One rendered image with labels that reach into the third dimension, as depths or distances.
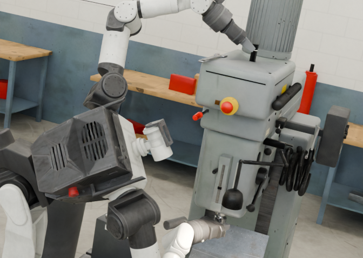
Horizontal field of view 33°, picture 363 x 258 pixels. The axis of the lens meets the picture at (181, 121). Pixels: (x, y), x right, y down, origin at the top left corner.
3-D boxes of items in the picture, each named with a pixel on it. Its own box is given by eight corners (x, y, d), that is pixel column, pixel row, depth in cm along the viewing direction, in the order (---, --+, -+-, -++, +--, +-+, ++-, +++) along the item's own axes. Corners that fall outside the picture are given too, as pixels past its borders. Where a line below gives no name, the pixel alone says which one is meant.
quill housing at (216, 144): (242, 222, 225) (260, 140, 216) (190, 206, 230) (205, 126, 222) (254, 205, 242) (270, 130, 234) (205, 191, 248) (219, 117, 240)
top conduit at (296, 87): (280, 112, 201) (283, 101, 201) (268, 108, 203) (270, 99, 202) (300, 91, 243) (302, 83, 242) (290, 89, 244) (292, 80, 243)
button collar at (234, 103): (235, 117, 202) (239, 99, 200) (218, 112, 204) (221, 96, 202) (236, 116, 204) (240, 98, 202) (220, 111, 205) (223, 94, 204)
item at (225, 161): (220, 212, 222) (230, 158, 217) (209, 209, 224) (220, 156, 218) (222, 208, 226) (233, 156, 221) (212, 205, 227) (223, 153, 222)
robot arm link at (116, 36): (112, 15, 221) (102, 72, 216) (105, -2, 209) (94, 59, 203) (143, 18, 220) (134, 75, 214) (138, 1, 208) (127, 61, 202)
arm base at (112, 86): (92, 106, 194) (126, 111, 198) (96, 67, 197) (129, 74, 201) (81, 115, 207) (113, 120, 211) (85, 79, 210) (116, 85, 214)
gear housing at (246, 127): (263, 144, 213) (269, 117, 210) (197, 127, 219) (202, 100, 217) (280, 125, 243) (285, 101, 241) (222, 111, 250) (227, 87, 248)
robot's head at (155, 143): (146, 165, 198) (171, 156, 196) (134, 137, 196) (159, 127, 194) (149, 159, 204) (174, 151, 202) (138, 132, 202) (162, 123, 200)
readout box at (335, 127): (337, 169, 238) (350, 118, 233) (314, 163, 241) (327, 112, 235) (342, 157, 257) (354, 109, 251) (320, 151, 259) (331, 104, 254)
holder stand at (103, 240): (134, 277, 249) (141, 232, 243) (90, 258, 257) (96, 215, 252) (148, 266, 259) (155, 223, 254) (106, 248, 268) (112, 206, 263)
